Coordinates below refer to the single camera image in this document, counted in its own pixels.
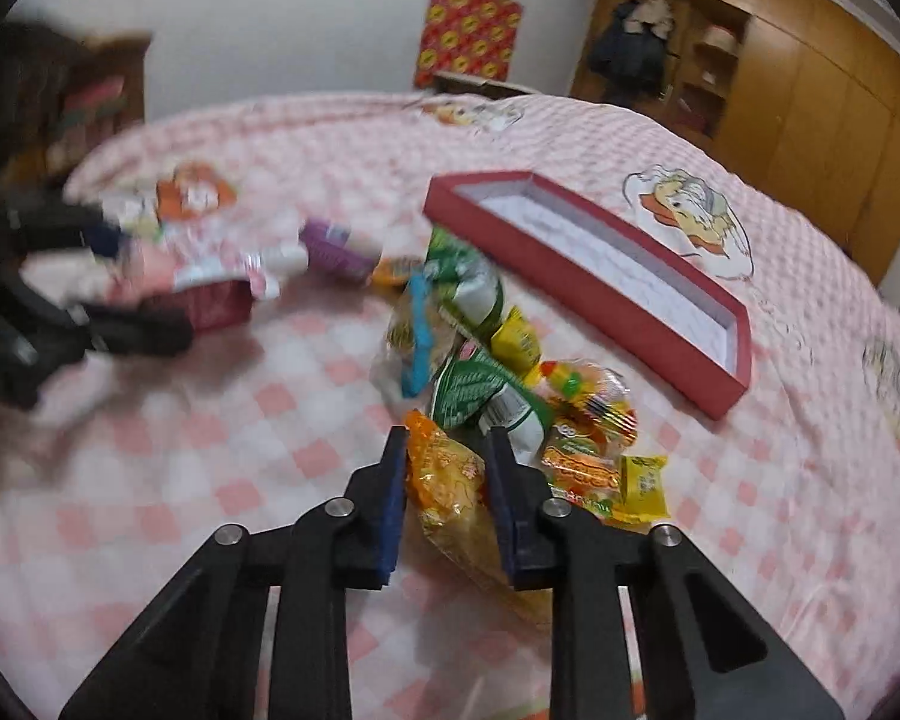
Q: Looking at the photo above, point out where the yellow cake packet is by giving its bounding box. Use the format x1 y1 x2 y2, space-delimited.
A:
611 455 670 528

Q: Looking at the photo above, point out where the pink peach jelly pouch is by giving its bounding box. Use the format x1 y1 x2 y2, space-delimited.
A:
107 242 308 335

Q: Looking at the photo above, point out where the red yellow patterned wall cloth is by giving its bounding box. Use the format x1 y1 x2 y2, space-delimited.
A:
414 0 523 88

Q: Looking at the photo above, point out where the orange rice cracker bag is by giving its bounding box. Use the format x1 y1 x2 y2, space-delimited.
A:
404 410 553 631

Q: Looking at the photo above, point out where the pink checkered bedspread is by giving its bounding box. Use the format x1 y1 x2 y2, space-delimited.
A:
0 93 900 718

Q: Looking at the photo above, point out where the dark hanging jacket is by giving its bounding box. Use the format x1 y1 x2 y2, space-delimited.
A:
587 0 674 107

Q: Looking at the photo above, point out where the red shallow gift box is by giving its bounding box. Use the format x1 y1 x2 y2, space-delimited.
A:
424 171 751 421

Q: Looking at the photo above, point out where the wooden wardrobe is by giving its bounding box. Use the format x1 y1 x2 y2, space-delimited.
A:
571 0 900 283

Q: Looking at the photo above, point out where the orange jelly cup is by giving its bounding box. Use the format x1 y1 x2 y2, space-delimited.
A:
370 255 424 291

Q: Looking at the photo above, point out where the clear bag colourful candy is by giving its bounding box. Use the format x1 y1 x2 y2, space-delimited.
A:
523 359 637 450

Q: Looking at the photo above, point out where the orange yellow gummy packet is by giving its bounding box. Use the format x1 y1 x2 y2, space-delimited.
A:
539 416 622 522

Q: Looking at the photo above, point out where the clear packet blue toy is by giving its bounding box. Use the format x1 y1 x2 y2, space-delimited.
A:
372 268 437 401

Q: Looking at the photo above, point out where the green snack packet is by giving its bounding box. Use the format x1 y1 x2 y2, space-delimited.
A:
424 226 504 343
429 340 554 465

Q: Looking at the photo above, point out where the purple small tin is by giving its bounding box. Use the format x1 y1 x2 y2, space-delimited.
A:
299 218 382 283

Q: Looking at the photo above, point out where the small yellow candy packet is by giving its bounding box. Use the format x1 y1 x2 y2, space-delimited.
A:
491 305 541 377

